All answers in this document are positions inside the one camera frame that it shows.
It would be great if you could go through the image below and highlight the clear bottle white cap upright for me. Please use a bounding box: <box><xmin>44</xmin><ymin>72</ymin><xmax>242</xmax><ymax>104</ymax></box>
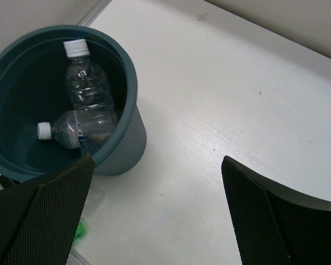
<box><xmin>63</xmin><ymin>39</ymin><xmax>118</xmax><ymax>128</ymax></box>

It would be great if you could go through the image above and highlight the teal ribbed plastic bin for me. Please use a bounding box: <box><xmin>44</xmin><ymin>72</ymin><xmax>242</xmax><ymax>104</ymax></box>
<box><xmin>0</xmin><ymin>25</ymin><xmax>147</xmax><ymax>182</ymax></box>

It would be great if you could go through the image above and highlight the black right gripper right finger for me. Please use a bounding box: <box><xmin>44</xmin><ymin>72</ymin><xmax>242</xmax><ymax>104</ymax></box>
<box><xmin>221</xmin><ymin>156</ymin><xmax>331</xmax><ymax>264</ymax></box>

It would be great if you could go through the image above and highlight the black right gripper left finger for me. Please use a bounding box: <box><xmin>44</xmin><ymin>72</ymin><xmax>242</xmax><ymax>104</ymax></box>
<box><xmin>0</xmin><ymin>155</ymin><xmax>94</xmax><ymax>264</ymax></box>

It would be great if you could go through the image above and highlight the clear bottle blue label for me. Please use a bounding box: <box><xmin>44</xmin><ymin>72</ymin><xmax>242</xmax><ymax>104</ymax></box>
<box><xmin>37</xmin><ymin>110</ymin><xmax>119</xmax><ymax>155</ymax></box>

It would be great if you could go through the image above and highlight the green plastic object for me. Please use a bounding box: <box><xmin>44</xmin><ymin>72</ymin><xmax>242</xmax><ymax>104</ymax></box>
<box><xmin>74</xmin><ymin>219</ymin><xmax>86</xmax><ymax>241</ymax></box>

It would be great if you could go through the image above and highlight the aluminium table edge rail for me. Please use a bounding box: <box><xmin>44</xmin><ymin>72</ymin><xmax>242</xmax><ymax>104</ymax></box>
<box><xmin>78</xmin><ymin>0</ymin><xmax>111</xmax><ymax>27</ymax></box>

